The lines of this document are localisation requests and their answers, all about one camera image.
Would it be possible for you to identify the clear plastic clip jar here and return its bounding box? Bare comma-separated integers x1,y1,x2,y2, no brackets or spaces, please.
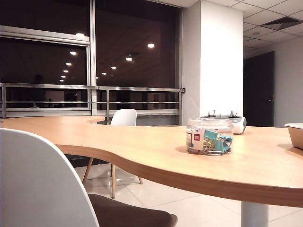
186,117,234,156

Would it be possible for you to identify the large teal binder clip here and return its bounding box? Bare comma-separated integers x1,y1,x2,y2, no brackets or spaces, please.
204,129,223,143

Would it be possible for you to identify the yellow binder clip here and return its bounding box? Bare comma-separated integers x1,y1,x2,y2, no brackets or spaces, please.
201,139,215,150

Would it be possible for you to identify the small teal binder clip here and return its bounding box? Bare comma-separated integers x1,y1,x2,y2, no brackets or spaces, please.
214,134,234,152

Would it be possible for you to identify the beige rectangular paper tray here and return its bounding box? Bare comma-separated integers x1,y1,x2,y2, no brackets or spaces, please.
284,122,303,150

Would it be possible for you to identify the white shell chair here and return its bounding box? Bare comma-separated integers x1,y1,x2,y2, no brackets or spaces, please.
81,108,144,199
0,127,178,227

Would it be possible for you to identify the white square column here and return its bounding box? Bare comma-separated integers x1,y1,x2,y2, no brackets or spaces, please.
182,0,244,127

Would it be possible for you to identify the white black remote controller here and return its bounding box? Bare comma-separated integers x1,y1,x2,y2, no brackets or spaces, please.
199,110,247,135

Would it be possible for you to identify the dark seat cushion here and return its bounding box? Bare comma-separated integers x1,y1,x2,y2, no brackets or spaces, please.
88,193,178,227

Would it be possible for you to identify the steel window railing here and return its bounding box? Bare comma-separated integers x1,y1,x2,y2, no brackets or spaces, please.
0,82,187,119

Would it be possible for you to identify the dark wooden door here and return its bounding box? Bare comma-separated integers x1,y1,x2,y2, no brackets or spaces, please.
243,51,275,127

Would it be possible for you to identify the white round table leg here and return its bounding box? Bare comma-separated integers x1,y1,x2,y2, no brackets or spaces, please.
241,201,269,227

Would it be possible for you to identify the ceiling air vent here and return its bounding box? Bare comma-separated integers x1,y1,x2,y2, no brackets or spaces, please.
260,16,303,31

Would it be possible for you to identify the grey aluminium window frame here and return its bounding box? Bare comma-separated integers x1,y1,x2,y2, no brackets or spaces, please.
0,0,184,119

